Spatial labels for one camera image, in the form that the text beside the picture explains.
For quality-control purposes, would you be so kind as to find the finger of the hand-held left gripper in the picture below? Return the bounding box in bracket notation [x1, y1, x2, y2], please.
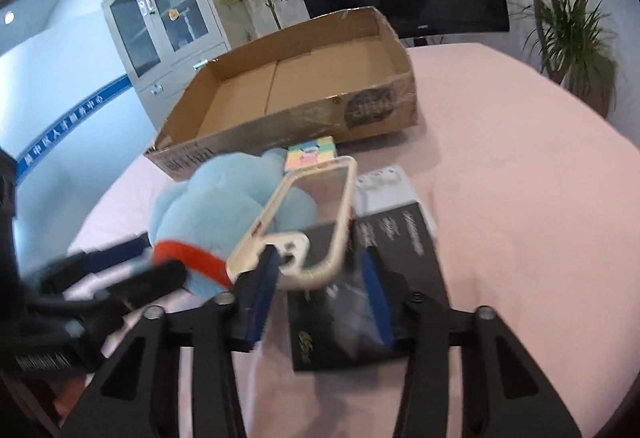
[30, 259, 190, 325]
[32, 235, 152, 291]

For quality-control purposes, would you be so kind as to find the cream clear phone case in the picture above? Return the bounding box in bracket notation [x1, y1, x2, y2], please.
[226, 155, 358, 291]

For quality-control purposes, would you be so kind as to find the white power strip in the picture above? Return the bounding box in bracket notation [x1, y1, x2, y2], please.
[352, 164, 437, 239]

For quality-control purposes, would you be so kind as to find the cardboard box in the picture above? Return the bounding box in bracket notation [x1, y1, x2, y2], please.
[144, 6, 418, 182]

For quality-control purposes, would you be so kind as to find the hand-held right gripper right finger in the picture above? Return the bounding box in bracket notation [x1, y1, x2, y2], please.
[360, 248, 583, 438]

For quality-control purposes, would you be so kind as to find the tall potted palm plant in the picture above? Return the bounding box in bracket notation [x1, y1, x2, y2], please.
[487, 0, 620, 120]

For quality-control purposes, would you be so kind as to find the black product box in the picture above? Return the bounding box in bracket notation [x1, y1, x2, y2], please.
[287, 199, 452, 373]

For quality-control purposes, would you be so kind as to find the grey metal glass-door cabinet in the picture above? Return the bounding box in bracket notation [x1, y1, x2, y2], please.
[101, 0, 233, 131]

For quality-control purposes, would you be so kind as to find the pastel puzzle cube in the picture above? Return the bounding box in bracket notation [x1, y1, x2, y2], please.
[284, 135, 339, 170]

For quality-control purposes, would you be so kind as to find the blue plush toy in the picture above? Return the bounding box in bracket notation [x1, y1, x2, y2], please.
[150, 148, 321, 300]

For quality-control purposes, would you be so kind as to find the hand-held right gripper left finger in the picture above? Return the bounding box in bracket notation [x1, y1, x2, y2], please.
[57, 245, 281, 438]

